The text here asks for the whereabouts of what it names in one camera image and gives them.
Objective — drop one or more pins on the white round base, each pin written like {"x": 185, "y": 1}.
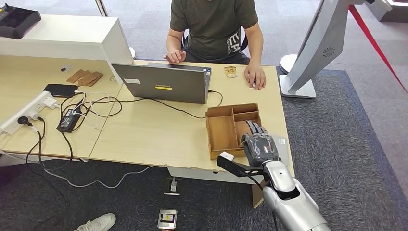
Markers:
{"x": 132, "y": 53}
{"x": 288, "y": 62}

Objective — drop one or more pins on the white sneaker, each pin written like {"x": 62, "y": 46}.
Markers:
{"x": 98, "y": 223}

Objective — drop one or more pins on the grey laptop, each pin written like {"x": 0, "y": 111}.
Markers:
{"x": 164, "y": 83}

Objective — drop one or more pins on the silver pole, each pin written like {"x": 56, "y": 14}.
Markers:
{"x": 102, "y": 8}

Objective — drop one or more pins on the light wood desk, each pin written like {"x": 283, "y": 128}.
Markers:
{"x": 153, "y": 134}
{"x": 19, "y": 76}

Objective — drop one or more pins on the small wooden card holder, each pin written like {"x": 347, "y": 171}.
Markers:
{"x": 230, "y": 72}

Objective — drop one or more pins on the black tray device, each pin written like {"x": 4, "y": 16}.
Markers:
{"x": 16, "y": 22}

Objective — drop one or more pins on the red barrier strip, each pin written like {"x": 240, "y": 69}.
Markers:
{"x": 371, "y": 41}

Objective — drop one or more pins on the black plug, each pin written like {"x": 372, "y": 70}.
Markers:
{"x": 24, "y": 120}

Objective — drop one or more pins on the person's left forearm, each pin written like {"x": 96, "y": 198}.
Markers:
{"x": 255, "y": 44}

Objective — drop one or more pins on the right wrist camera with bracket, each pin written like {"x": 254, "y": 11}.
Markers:
{"x": 234, "y": 167}

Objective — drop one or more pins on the grey card reader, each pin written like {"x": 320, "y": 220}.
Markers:
{"x": 283, "y": 150}

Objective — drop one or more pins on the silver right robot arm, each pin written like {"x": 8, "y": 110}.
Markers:
{"x": 287, "y": 204}

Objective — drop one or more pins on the white power strip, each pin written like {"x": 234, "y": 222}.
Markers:
{"x": 28, "y": 112}

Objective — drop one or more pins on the brown wooden piece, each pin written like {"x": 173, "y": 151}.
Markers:
{"x": 88, "y": 79}
{"x": 98, "y": 76}
{"x": 75, "y": 77}

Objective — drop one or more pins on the person's right hand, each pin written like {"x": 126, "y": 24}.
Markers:
{"x": 175, "y": 56}

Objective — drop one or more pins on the white charger plug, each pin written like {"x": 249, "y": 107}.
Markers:
{"x": 50, "y": 102}

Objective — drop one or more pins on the wooden organizer box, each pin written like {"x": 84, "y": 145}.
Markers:
{"x": 221, "y": 132}

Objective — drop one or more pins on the metal floor socket plate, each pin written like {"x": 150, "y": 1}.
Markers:
{"x": 168, "y": 219}

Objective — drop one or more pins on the person's right forearm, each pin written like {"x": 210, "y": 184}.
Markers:
{"x": 174, "y": 41}

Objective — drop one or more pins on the grey stand base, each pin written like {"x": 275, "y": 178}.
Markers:
{"x": 392, "y": 14}

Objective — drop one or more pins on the person's left hand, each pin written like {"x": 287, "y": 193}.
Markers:
{"x": 257, "y": 75}

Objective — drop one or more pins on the person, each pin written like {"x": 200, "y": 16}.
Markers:
{"x": 213, "y": 28}

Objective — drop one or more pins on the floor outlet with plug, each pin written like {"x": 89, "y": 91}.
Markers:
{"x": 172, "y": 187}

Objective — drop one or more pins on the silver kiosk stand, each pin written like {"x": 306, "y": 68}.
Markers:
{"x": 322, "y": 38}

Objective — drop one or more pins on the black power adapter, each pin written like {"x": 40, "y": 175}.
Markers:
{"x": 68, "y": 121}

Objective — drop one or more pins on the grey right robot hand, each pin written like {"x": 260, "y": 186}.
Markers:
{"x": 259, "y": 148}

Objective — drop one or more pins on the black phone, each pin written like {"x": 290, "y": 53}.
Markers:
{"x": 60, "y": 91}

